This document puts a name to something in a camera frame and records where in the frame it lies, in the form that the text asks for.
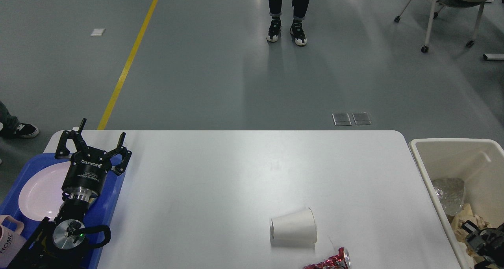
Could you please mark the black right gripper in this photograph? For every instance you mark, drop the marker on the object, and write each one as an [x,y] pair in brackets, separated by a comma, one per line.
[485,242]

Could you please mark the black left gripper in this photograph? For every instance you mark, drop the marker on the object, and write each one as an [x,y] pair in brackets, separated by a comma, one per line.
[87,174]

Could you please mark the brown paper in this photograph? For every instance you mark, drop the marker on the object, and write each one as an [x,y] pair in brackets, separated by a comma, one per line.
[465,214]

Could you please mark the aluminium foil sheet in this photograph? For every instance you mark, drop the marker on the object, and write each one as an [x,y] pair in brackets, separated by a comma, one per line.
[451,194]

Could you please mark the pink plate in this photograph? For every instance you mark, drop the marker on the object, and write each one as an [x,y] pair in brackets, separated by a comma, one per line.
[41,196]

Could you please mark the white paper cup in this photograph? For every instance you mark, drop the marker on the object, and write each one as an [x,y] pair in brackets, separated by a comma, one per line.
[300,227]

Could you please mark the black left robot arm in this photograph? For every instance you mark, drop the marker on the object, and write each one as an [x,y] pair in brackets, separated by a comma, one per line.
[64,241]

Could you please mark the beige plastic bin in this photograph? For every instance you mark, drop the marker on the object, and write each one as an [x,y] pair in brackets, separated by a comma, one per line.
[479,163]

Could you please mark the pink HOME mug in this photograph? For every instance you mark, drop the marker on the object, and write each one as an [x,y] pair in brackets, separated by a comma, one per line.
[11,241]

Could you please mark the crushed red can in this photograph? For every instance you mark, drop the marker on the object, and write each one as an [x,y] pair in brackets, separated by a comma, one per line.
[339,261]

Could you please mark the right metal floor plate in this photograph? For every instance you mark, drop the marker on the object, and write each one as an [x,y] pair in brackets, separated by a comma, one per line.
[362,118]

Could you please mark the metal floor plate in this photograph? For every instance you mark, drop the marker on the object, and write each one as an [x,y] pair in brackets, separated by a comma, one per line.
[341,119]
[362,118]

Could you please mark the left metal floor plate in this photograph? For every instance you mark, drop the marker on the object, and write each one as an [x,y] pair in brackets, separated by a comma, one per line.
[341,119]

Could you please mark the grey bar on floor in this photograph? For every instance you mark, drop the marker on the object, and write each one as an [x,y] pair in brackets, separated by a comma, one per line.
[493,57]

